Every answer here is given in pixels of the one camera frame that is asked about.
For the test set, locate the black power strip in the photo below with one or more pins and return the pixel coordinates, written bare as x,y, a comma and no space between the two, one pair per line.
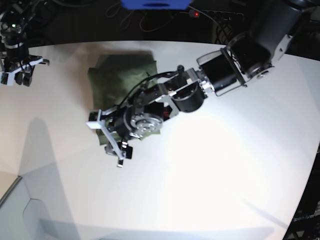
217,15

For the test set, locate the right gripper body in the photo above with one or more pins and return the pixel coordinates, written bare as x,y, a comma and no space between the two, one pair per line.
13,66

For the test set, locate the blue box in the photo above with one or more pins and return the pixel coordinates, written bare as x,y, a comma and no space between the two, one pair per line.
155,4

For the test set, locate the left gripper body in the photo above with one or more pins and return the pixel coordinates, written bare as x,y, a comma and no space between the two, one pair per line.
95,122

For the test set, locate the green t-shirt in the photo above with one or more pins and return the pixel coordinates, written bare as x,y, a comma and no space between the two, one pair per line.
115,74

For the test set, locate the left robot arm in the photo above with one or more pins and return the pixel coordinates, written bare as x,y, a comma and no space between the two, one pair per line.
250,55

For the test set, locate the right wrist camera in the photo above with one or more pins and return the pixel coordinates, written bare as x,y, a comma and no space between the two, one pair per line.
7,78

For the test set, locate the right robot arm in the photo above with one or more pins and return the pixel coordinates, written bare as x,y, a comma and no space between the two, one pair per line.
15,17

